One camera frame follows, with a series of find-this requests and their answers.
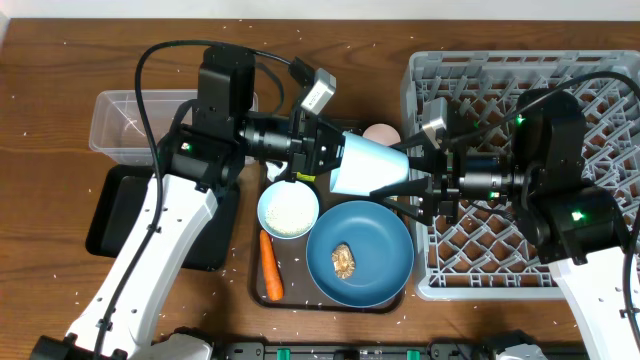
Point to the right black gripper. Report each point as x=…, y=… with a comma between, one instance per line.
x=439, y=191

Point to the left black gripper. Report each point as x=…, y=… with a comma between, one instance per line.
x=308, y=146

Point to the yellow snack wrapper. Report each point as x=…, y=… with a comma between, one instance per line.
x=305, y=177

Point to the light blue cup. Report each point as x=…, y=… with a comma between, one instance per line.
x=366, y=166

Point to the pink cup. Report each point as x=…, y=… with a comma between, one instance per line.
x=382, y=133

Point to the light blue rice bowl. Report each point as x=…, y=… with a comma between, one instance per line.
x=284, y=187

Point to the pile of rice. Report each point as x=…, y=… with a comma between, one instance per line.
x=289, y=215

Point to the orange carrot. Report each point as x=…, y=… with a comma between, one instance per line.
x=273, y=282

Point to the white tissue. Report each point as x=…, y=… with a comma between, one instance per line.
x=275, y=169

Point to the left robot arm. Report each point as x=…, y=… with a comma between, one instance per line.
x=194, y=165

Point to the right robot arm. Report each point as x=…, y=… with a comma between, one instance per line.
x=575, y=226

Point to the grey dishwasher rack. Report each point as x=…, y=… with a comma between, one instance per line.
x=483, y=256

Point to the black waste tray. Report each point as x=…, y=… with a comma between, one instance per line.
x=120, y=202

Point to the dark blue plate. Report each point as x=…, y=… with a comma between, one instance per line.
x=380, y=244

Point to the brown food scrap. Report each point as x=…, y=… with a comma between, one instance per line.
x=343, y=261

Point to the brown serving tray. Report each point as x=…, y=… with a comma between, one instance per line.
x=300, y=291

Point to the clear plastic bin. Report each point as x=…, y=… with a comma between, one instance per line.
x=116, y=128

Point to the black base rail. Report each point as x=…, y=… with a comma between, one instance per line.
x=437, y=351

